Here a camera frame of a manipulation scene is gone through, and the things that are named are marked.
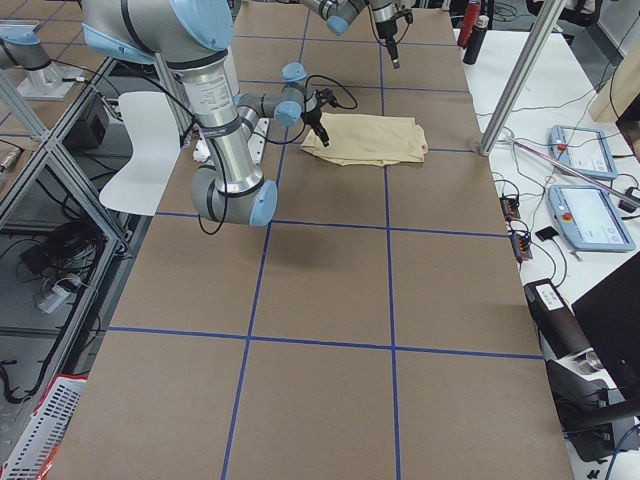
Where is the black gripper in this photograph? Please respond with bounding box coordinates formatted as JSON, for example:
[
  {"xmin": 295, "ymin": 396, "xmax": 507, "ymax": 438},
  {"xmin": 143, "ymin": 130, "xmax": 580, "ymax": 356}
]
[
  {"xmin": 304, "ymin": 105, "xmax": 330, "ymax": 147},
  {"xmin": 375, "ymin": 19, "xmax": 400, "ymax": 68}
]

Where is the cream long-sleeve printed shirt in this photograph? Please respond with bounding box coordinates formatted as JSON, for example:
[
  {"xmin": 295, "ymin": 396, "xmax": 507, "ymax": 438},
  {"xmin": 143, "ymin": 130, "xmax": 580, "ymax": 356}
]
[{"xmin": 300, "ymin": 113, "xmax": 429, "ymax": 166}]

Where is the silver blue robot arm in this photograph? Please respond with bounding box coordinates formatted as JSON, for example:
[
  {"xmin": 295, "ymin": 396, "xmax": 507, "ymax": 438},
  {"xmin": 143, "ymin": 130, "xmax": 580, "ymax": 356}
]
[
  {"xmin": 300, "ymin": 0, "xmax": 413, "ymax": 69},
  {"xmin": 82, "ymin": 1, "xmax": 329, "ymax": 226}
]

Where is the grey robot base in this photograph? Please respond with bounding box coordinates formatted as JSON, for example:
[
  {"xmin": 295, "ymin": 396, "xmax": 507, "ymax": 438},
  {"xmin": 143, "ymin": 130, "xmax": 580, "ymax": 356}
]
[{"xmin": 1, "ymin": 26, "xmax": 85, "ymax": 101}]

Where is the black bottle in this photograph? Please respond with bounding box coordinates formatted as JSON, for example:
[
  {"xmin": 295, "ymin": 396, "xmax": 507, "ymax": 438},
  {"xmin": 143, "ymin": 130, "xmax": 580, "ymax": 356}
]
[{"xmin": 463, "ymin": 15, "xmax": 489, "ymax": 65}]

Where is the red bottle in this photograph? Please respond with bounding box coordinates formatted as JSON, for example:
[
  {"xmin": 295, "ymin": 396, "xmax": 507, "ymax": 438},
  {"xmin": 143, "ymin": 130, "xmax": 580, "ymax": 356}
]
[{"xmin": 457, "ymin": 0, "xmax": 482, "ymax": 49}]

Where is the white plastic chair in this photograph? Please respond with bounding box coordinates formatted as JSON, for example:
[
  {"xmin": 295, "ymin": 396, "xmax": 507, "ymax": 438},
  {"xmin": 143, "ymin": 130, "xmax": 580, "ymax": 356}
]
[{"xmin": 99, "ymin": 91, "xmax": 182, "ymax": 216}]

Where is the orange circuit board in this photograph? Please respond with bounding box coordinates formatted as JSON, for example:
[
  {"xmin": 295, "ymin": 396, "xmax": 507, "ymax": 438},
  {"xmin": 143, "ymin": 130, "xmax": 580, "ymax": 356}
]
[
  {"xmin": 509, "ymin": 230, "xmax": 533, "ymax": 264},
  {"xmin": 499, "ymin": 196, "xmax": 521, "ymax": 221}
]

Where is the upper teach pendant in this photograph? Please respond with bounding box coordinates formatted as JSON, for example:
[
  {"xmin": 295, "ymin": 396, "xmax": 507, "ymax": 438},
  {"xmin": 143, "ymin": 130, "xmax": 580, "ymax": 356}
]
[{"xmin": 549, "ymin": 125, "xmax": 618, "ymax": 181}]

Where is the teach pendant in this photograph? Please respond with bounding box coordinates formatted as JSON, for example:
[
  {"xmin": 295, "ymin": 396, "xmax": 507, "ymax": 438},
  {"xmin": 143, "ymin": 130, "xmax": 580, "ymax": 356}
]
[
  {"xmin": 547, "ymin": 185, "xmax": 636, "ymax": 253},
  {"xmin": 549, "ymin": 125, "xmax": 618, "ymax": 181}
]

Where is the lower teach pendant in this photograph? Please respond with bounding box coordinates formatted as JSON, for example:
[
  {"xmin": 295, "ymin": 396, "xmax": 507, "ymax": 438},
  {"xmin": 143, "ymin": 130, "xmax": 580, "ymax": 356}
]
[{"xmin": 547, "ymin": 185, "xmax": 636, "ymax": 253}]

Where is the white power strip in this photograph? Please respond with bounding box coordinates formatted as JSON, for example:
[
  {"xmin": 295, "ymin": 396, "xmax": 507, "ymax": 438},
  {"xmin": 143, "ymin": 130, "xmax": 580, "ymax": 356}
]
[{"xmin": 36, "ymin": 279, "xmax": 75, "ymax": 314}]

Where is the black labelled box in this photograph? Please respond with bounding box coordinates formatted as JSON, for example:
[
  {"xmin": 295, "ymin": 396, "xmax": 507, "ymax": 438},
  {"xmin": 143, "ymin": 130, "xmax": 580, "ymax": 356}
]
[{"xmin": 523, "ymin": 279, "xmax": 593, "ymax": 359}]

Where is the black monitor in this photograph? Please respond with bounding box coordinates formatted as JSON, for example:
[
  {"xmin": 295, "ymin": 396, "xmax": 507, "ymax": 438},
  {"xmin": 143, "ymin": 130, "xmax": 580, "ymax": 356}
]
[{"xmin": 572, "ymin": 255, "xmax": 639, "ymax": 399}]

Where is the white perforated basket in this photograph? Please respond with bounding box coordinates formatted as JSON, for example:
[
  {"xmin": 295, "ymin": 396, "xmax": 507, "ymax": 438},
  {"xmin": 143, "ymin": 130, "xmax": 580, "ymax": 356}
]
[{"xmin": 1, "ymin": 374, "xmax": 88, "ymax": 479}]

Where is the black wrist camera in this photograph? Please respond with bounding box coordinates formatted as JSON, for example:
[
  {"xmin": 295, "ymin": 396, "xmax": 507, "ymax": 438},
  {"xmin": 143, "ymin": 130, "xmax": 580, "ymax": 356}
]
[
  {"xmin": 394, "ymin": 8, "xmax": 414, "ymax": 25},
  {"xmin": 315, "ymin": 88, "xmax": 340, "ymax": 108}
]

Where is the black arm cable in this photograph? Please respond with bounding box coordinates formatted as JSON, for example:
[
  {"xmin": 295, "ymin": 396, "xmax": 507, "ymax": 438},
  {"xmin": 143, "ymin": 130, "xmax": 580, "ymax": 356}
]
[{"xmin": 305, "ymin": 74, "xmax": 359, "ymax": 111}]

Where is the aluminium frame post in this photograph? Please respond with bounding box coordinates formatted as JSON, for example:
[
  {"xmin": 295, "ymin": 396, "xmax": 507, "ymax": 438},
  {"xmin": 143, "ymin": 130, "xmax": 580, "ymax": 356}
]
[{"xmin": 478, "ymin": 0, "xmax": 565, "ymax": 156}]

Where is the aluminium frame rack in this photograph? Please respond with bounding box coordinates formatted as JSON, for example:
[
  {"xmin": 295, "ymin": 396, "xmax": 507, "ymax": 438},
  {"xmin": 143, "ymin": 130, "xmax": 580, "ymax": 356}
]
[{"xmin": 0, "ymin": 19, "xmax": 211, "ymax": 381}]

